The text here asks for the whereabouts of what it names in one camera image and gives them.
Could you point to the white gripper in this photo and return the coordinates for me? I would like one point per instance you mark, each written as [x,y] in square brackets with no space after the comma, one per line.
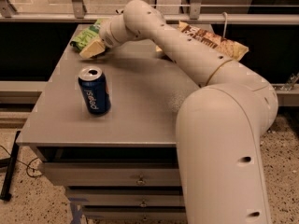
[106,36]

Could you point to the green rice chip bag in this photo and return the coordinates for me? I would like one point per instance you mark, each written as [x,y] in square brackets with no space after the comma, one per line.
[81,40]

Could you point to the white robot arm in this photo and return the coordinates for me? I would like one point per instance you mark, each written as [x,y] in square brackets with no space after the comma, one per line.
[218,127]

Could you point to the brown sea salt chip bag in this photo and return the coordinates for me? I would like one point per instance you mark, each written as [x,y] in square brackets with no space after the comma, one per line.
[201,40]

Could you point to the blue pepsi can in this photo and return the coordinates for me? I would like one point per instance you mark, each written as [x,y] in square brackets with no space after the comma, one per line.
[93,85]

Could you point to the grey drawer cabinet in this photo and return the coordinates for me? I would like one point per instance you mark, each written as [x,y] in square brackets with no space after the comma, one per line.
[122,165]

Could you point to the black floor stand leg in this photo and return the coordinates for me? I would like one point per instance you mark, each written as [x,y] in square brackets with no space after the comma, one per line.
[9,163]

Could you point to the metal railing frame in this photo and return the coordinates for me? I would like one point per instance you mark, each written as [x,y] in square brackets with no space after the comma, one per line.
[202,11]

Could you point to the white cable tie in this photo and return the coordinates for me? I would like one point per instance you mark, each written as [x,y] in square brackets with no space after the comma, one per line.
[224,24]

